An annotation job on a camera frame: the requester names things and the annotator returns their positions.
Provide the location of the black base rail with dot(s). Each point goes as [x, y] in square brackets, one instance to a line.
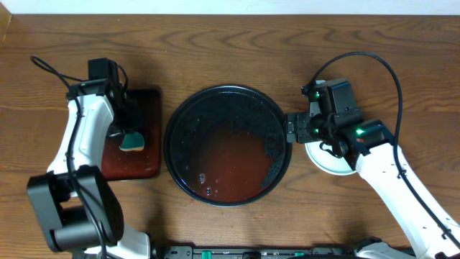
[188, 252]

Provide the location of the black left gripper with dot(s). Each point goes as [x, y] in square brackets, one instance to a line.
[113, 135]

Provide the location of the dark rectangular tray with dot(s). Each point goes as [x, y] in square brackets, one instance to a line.
[118, 165]

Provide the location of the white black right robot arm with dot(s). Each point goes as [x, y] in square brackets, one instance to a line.
[431, 231]

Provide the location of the green yellow sponge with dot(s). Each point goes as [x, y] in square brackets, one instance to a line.
[133, 141]

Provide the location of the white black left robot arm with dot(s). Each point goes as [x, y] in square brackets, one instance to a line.
[76, 209]

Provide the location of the pale green plate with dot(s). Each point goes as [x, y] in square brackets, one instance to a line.
[320, 155]

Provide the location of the round black tray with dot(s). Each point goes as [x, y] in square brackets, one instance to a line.
[226, 145]

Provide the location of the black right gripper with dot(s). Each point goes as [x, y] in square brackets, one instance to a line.
[297, 121]

